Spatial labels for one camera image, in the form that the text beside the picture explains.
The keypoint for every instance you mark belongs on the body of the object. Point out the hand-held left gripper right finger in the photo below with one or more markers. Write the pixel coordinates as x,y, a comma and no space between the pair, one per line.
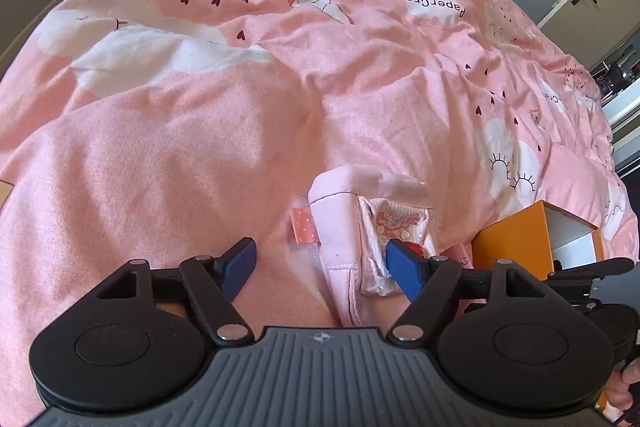
405,269

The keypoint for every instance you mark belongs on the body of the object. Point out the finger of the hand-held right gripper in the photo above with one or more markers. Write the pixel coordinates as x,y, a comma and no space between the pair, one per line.
590,272

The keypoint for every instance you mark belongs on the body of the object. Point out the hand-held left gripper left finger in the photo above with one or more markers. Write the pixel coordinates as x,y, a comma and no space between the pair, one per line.
240,264

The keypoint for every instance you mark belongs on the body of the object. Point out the pink fabric pouch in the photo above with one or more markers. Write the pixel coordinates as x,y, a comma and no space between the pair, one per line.
340,232

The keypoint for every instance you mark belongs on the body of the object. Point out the orange cardboard box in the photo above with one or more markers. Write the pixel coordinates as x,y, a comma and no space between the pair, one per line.
515,242

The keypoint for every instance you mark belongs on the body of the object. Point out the person's right hand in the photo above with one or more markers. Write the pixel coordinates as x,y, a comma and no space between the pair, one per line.
627,387

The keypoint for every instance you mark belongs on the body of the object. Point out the pink printed blanket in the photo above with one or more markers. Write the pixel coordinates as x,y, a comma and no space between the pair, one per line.
225,82

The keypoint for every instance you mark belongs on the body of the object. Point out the dark cluttered shelf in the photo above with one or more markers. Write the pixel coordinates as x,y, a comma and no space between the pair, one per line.
620,77

